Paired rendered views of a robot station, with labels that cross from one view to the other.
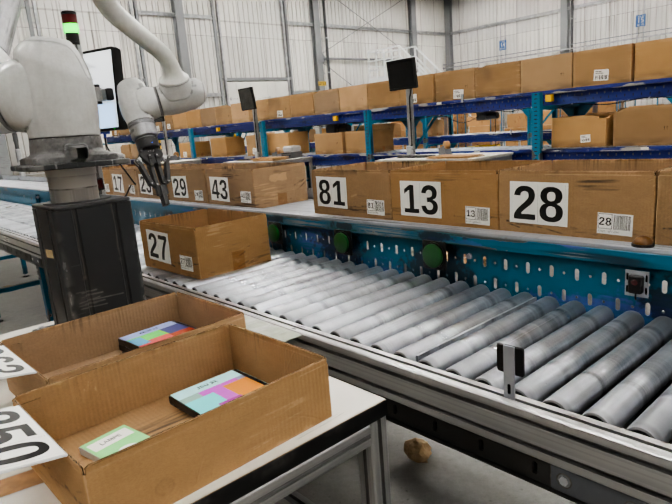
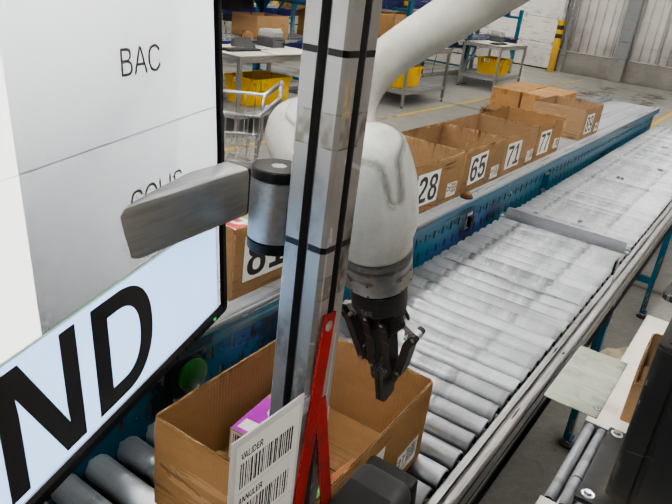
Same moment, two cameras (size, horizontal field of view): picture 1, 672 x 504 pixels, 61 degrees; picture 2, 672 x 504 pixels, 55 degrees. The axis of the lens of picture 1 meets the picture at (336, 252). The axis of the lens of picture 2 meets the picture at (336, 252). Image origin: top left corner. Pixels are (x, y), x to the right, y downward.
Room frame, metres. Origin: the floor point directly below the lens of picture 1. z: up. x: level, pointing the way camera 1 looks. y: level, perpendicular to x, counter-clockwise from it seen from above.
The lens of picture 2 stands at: (2.26, 1.32, 1.56)
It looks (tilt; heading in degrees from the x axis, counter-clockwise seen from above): 23 degrees down; 254
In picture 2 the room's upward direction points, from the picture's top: 7 degrees clockwise
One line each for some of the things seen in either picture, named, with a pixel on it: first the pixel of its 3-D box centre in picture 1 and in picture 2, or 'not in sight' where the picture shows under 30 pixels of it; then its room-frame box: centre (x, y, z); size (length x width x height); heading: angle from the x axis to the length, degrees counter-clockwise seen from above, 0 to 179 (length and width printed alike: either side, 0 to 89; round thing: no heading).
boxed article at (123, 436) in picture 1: (132, 455); not in sight; (0.74, 0.31, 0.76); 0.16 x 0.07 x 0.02; 51
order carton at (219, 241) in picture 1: (204, 240); (300, 437); (2.03, 0.47, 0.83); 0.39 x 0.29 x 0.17; 43
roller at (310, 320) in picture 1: (369, 303); (457, 323); (1.48, -0.08, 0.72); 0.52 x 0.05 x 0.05; 131
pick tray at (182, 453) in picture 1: (178, 406); not in sight; (0.81, 0.26, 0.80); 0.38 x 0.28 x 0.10; 133
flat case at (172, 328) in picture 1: (169, 340); not in sight; (1.14, 0.36, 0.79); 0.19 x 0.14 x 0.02; 46
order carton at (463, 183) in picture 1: (468, 192); not in sight; (1.77, -0.43, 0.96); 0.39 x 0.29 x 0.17; 41
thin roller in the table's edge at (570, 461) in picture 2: not in sight; (570, 460); (1.48, 0.48, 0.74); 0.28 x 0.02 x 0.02; 41
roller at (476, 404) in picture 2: (295, 285); (399, 371); (1.72, 0.13, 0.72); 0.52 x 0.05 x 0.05; 131
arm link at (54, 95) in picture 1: (52, 88); not in sight; (1.36, 0.61, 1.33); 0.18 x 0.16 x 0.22; 90
